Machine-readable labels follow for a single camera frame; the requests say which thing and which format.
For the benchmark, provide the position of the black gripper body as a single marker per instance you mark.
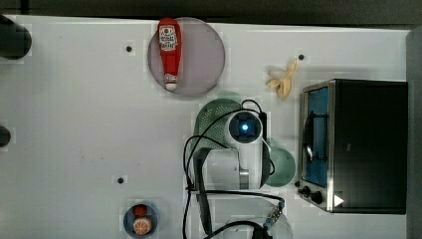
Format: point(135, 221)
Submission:
point(263, 118)

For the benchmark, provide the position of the grey round plate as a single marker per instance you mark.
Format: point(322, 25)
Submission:
point(202, 58)

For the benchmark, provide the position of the blue bowl with fruit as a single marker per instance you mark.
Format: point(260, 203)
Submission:
point(141, 220)

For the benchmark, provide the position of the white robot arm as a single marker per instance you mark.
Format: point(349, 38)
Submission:
point(232, 156)

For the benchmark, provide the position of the peeled banana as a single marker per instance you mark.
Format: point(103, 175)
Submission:
point(281, 80)

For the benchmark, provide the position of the light green mug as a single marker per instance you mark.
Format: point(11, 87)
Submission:
point(284, 165)

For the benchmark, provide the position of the black round object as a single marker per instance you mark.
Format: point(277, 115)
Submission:
point(5, 136)

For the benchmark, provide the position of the red ketchup bottle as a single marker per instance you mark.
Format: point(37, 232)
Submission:
point(170, 46)

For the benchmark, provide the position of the black toaster oven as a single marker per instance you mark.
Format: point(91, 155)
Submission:
point(353, 146)

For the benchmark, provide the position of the black cylindrical cup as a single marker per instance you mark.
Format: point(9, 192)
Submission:
point(15, 39)

